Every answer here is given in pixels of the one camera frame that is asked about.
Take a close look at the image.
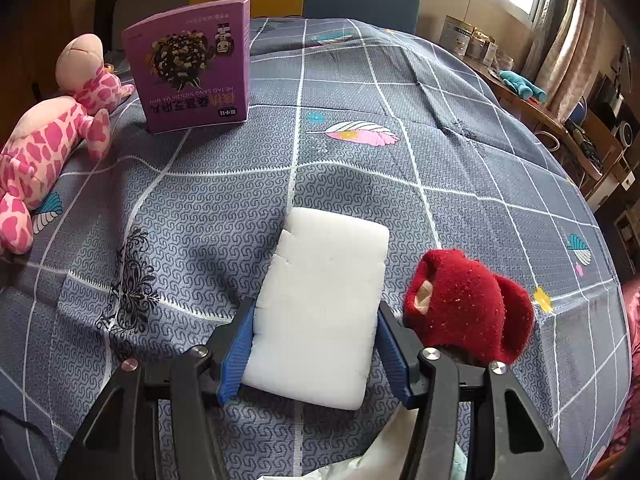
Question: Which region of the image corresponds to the wooden desk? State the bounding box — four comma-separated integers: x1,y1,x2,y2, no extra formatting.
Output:
465,55,636,196

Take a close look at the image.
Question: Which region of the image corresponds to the purple printed cardboard box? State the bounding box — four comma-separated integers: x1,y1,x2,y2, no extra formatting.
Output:
121,0,252,136

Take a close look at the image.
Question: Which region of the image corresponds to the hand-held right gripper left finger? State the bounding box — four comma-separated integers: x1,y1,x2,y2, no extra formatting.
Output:
55,297,258,480

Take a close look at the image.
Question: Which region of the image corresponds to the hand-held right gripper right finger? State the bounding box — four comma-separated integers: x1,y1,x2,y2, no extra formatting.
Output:
377,300,571,480

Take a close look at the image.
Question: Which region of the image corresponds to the teal plush toy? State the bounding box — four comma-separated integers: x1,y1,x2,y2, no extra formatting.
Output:
497,69,548,101

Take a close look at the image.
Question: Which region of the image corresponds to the large metal tin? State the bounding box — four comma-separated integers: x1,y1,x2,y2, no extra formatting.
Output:
440,15,473,58

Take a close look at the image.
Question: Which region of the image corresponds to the white wet wipes pack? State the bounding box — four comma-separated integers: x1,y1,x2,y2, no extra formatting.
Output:
305,410,471,480

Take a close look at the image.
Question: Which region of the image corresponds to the small metal tin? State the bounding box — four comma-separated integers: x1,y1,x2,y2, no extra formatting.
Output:
468,30,499,67

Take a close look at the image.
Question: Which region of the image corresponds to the red knitted sock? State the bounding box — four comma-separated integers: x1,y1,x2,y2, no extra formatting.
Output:
402,247,536,366

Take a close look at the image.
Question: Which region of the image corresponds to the beige curtain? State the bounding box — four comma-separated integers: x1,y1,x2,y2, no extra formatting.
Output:
520,0,608,126

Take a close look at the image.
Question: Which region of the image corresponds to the dark chair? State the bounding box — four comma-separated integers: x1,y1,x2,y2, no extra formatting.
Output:
95,0,131,53

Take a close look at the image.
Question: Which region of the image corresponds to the grey checked bedsheet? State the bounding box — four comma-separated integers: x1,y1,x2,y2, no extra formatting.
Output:
0,16,631,480

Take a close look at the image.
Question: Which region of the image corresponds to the pink spotted giraffe plush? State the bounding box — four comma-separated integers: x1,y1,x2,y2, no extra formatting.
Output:
0,33,136,256

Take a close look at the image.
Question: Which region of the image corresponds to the white foam sponge block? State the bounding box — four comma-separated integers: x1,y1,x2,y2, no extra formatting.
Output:
241,206,391,410

